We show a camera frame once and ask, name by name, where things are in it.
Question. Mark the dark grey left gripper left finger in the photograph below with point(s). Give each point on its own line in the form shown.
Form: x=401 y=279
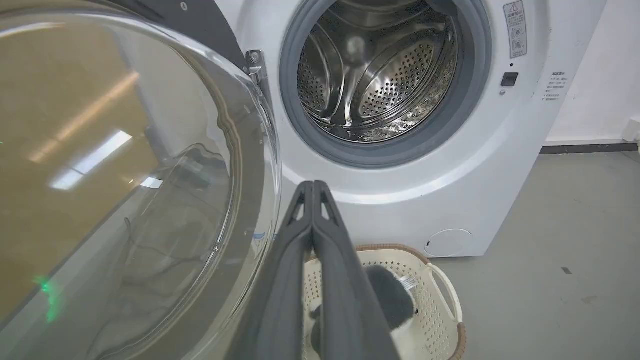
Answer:
x=280 y=300

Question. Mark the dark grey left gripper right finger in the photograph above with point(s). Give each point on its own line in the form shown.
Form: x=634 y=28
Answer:
x=345 y=300

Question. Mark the white front-load washing machine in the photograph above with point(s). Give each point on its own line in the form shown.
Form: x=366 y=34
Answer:
x=450 y=165

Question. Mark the glass washing machine door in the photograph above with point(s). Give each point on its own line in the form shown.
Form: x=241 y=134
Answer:
x=125 y=190

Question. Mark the grey and white plush toy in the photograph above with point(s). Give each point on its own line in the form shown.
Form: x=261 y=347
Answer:
x=395 y=300

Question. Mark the white perforated laundry basket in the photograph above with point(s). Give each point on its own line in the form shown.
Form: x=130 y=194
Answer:
x=430 y=305

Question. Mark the grey warning sticker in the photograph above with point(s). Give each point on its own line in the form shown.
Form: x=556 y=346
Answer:
x=515 y=29

